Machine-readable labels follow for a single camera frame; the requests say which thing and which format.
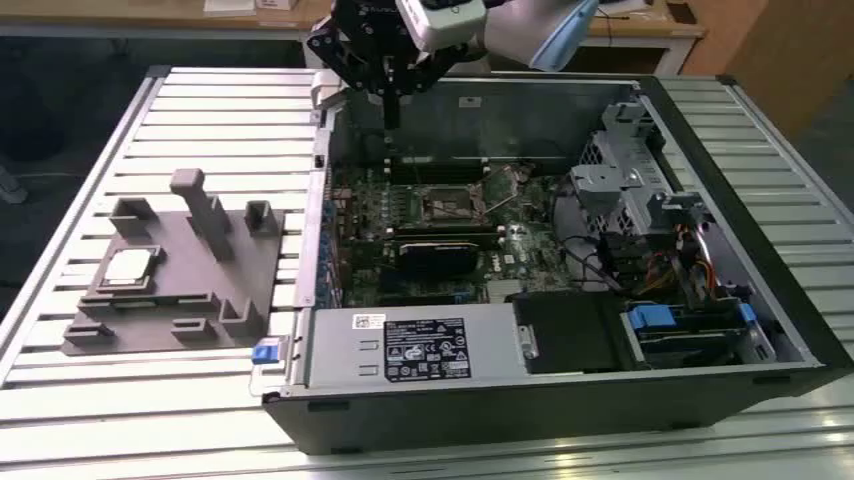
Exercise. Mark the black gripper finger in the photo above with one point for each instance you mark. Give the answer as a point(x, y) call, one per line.
point(334, 55)
point(441, 65)

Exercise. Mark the silver CPU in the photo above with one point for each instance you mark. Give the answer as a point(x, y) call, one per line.
point(129, 265)

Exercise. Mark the CPU socket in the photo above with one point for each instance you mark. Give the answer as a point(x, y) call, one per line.
point(441, 216)

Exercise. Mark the wooden desk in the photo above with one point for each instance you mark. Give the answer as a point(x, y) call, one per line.
point(268, 21)

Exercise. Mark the white cardboard box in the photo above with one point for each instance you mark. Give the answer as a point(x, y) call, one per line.
point(230, 5)
point(277, 4)

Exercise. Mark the black RAM slot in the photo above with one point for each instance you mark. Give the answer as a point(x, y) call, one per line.
point(441, 171)
point(441, 180)
point(441, 166)
point(441, 175)
point(448, 226)

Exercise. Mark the silver drive cage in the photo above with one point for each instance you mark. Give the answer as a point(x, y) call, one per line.
point(601, 182)

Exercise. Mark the green motherboard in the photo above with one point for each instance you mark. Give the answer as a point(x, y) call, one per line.
point(534, 235)

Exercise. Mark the black graphics card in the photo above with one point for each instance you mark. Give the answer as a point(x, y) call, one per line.
point(437, 260)

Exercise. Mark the white board sticker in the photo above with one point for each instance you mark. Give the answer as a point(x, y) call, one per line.
point(510, 259)

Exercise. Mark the silver chipset heatsink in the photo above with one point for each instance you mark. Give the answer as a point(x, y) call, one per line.
point(506, 291)

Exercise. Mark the black expansion slot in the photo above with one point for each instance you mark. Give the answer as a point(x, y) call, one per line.
point(421, 300)

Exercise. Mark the grey parts rack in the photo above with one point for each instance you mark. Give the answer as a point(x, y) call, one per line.
point(181, 280)

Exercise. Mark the brown wooden cabinet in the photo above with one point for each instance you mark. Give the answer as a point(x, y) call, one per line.
point(788, 60)

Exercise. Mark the grey chair leg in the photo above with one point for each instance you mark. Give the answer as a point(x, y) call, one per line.
point(14, 192)

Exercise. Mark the black plastic drive cover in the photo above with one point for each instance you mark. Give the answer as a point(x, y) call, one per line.
point(575, 335)

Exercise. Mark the silver power supply unit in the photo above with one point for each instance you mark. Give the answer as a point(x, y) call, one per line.
point(334, 350)

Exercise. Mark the blue disk carrier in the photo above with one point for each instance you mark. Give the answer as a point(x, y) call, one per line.
point(651, 317)

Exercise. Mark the blue case latch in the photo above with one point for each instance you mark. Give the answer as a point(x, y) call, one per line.
point(266, 352)

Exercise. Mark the blue plastic clip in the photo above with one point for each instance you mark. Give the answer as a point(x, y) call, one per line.
point(747, 314)

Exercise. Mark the black PC case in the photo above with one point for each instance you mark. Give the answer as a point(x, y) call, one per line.
point(468, 420)

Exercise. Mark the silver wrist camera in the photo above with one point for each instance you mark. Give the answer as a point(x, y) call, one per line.
point(448, 27)

